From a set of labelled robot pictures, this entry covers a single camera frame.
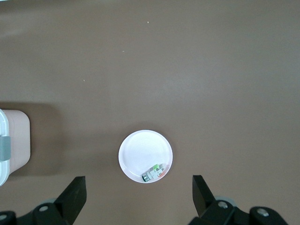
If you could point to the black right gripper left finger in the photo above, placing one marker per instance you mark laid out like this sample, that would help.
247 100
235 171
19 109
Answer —
72 199

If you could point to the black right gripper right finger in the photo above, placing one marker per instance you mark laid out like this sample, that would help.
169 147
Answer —
201 199

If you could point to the pink round plate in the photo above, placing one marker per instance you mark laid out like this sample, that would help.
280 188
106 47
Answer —
140 152

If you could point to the white lidded pink lunch box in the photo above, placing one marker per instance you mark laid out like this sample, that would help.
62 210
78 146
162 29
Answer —
20 140

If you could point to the grey box latch clip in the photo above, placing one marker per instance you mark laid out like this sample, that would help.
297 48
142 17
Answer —
4 148

